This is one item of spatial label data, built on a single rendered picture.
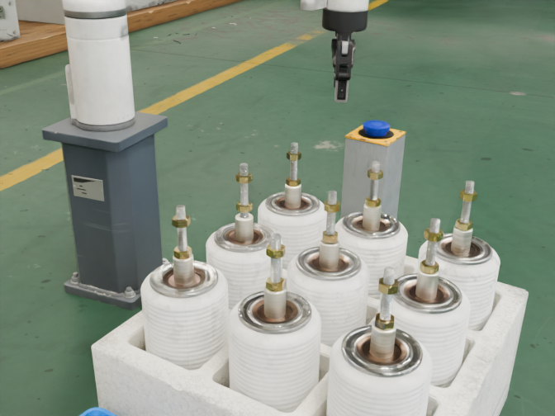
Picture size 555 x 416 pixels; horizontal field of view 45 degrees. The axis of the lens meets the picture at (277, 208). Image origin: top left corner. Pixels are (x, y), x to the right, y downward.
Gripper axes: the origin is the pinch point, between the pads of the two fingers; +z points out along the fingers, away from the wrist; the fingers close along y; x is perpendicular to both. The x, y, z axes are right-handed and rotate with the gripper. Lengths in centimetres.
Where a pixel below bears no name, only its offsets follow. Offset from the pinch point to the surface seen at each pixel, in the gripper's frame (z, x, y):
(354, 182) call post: 8.7, -2.1, -20.2
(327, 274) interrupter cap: 8, 2, -50
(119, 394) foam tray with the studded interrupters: 20, 25, -56
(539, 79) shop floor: 32, -84, 149
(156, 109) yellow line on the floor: 33, 55, 94
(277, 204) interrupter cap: 7.7, 9.1, -31.4
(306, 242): 11.5, 4.8, -34.9
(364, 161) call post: 4.9, -3.3, -20.8
